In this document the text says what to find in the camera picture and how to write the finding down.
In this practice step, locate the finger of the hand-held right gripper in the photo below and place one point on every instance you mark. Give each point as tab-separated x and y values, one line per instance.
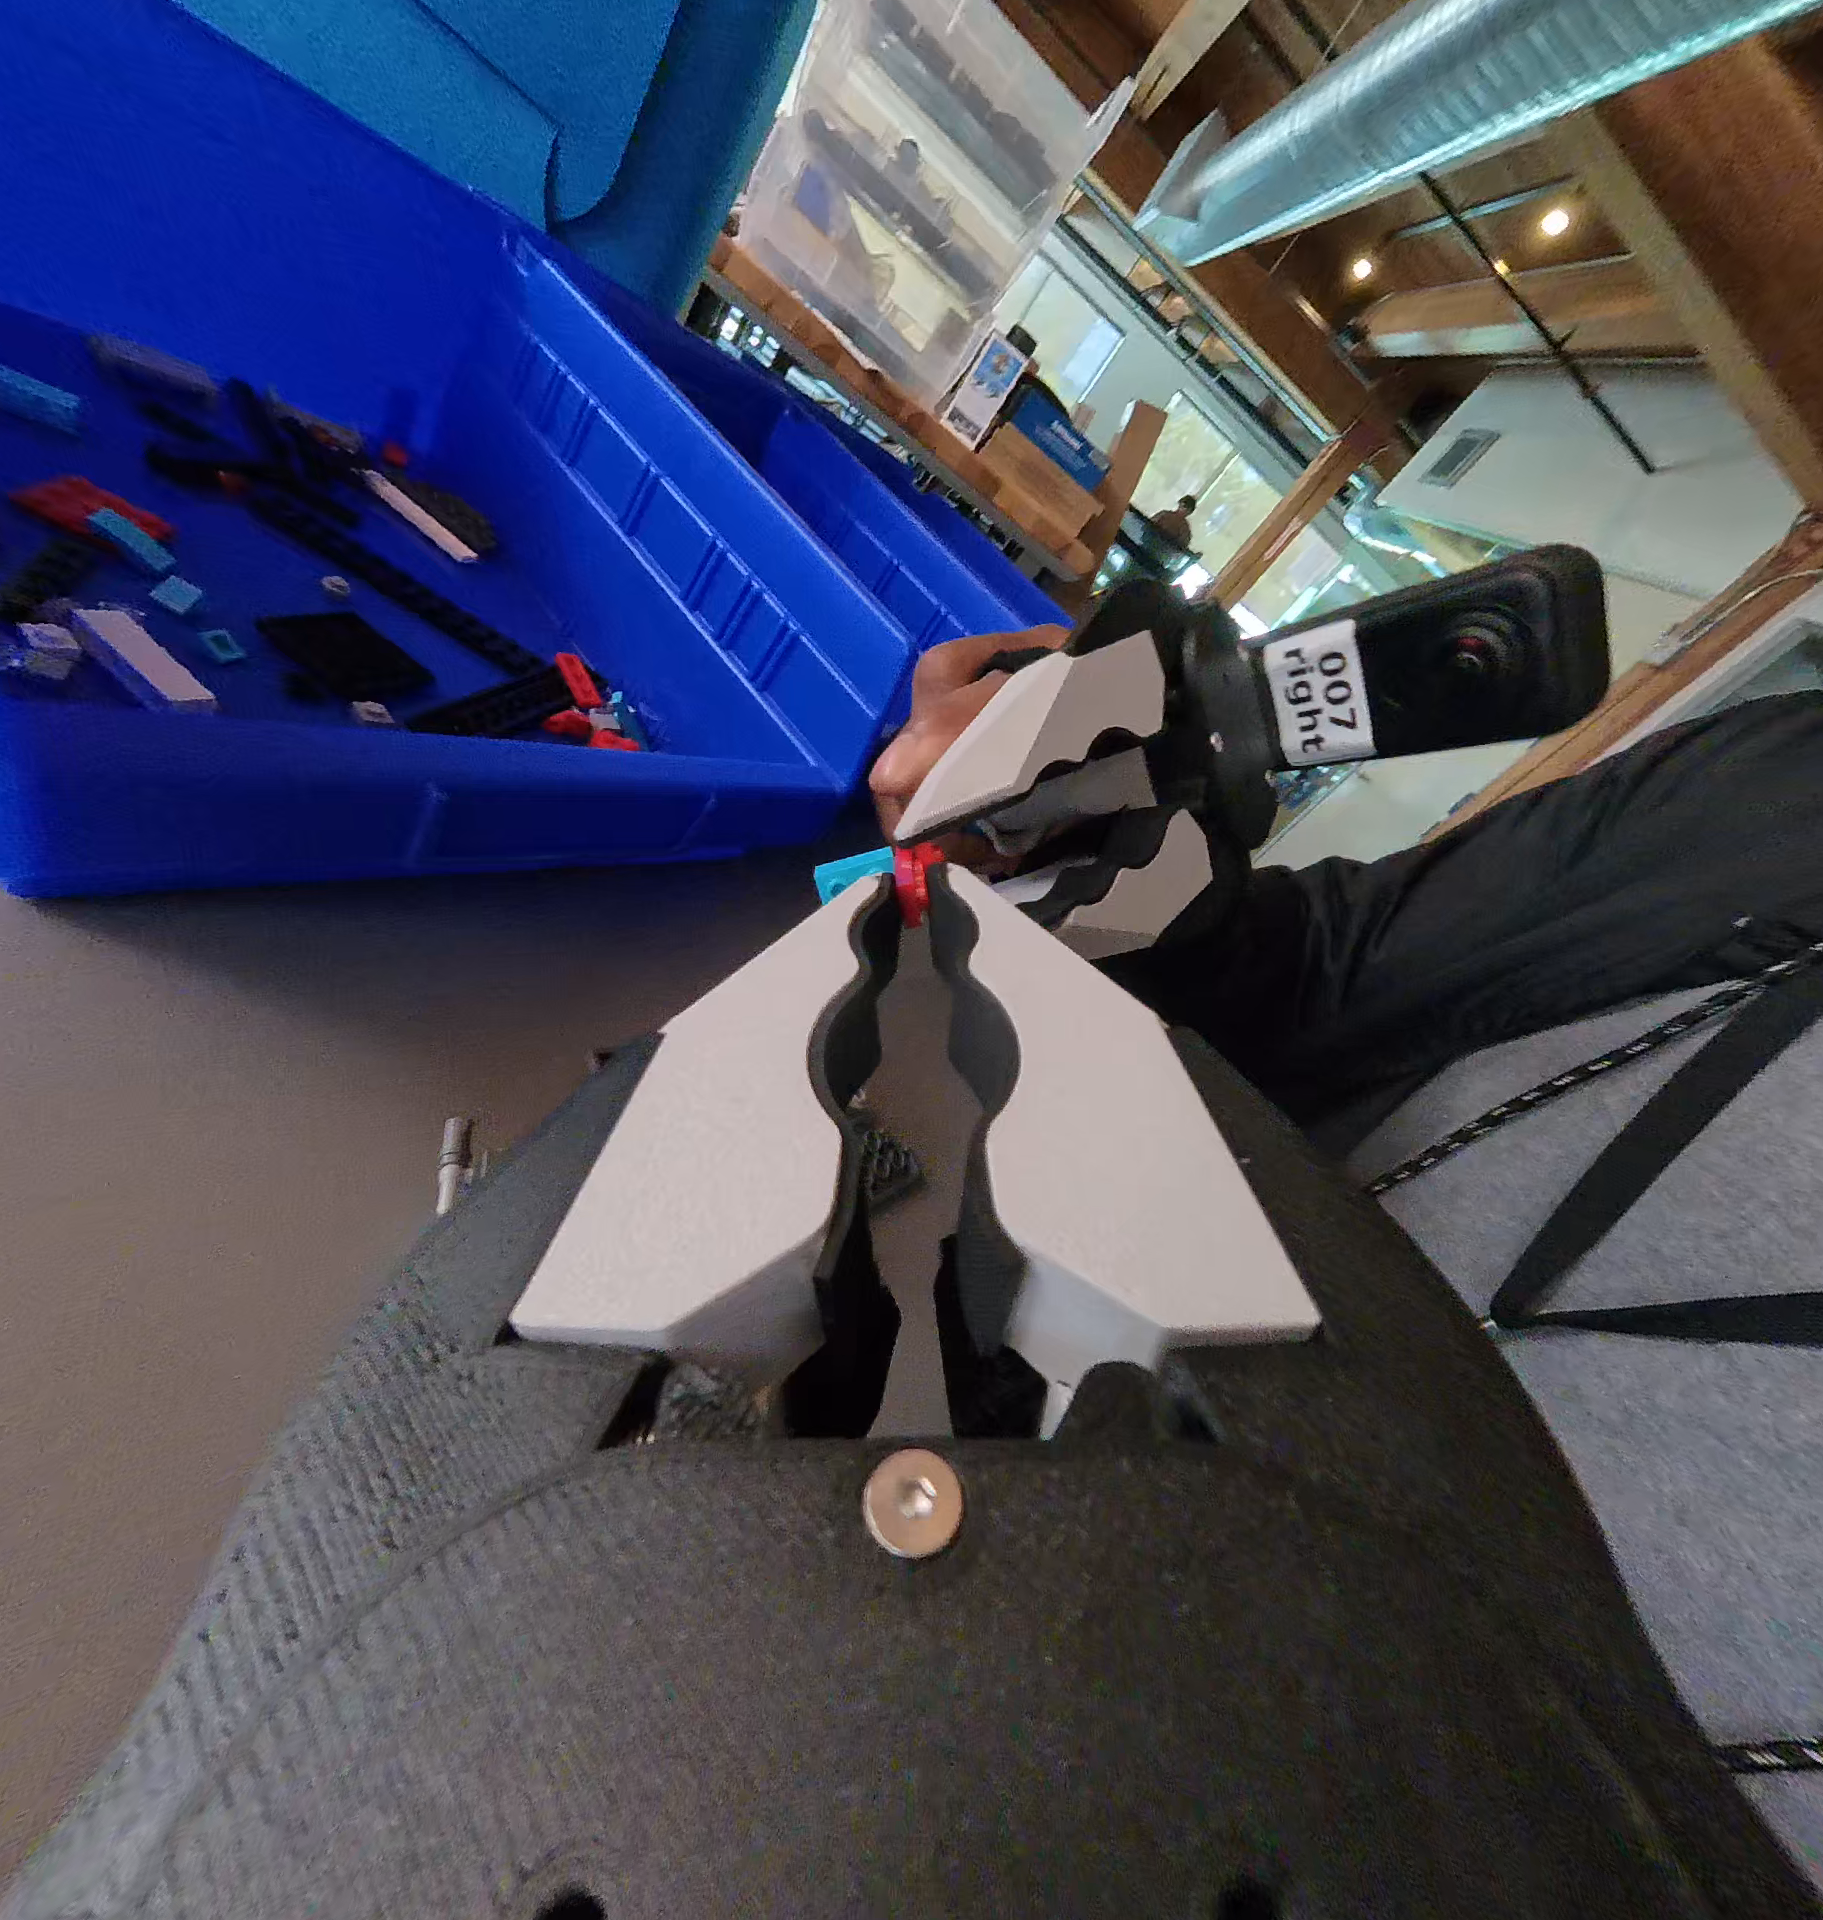
1044	712
1150	884

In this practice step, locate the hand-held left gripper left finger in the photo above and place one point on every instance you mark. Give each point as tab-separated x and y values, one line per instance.
670	1205

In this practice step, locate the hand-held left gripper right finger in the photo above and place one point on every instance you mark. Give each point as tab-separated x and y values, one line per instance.
1150	1205

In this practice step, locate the red toy brick piece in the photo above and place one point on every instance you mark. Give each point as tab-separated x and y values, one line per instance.
917	884

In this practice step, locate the grey toy axle pin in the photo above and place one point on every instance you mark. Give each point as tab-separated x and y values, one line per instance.
460	1165

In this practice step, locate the blue plastic bin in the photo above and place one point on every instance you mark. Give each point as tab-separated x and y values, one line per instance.
472	783
852	494

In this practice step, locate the person's right forearm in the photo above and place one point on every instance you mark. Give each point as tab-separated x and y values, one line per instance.
1526	872

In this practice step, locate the grey desk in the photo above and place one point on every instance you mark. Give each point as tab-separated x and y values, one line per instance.
175	1122

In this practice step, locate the person's right hand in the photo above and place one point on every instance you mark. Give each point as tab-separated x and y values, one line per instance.
937	721

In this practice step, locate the dark grey wedge plate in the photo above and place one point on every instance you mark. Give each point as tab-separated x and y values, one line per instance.
889	1165

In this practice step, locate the brown cardboard box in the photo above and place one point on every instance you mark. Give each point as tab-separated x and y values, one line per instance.
1102	494

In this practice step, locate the blue cardboard box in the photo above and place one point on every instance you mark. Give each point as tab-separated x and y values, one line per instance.
1053	435

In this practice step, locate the small picture card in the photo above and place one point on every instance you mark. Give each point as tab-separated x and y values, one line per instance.
991	391

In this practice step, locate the clear plastic drawer stack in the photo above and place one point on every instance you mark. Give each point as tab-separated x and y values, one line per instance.
912	167

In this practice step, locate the grey sweatshirt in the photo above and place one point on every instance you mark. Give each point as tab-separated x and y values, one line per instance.
1674	1428

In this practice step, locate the pile of mixed toy bricks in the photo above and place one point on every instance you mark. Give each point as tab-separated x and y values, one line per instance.
252	571

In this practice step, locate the silver ventilation duct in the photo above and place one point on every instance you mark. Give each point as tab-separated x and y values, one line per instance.
1450	107

